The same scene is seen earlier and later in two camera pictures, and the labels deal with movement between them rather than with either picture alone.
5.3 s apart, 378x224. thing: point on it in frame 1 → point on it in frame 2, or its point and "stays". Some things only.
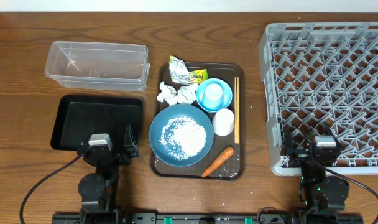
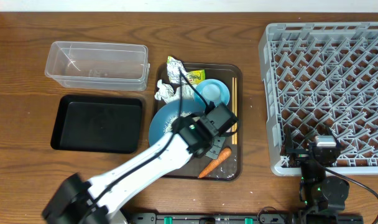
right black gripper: [299, 155] stays
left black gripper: [132, 152] → [214, 157]
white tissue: [185, 94] stays
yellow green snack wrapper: [179, 73] stays
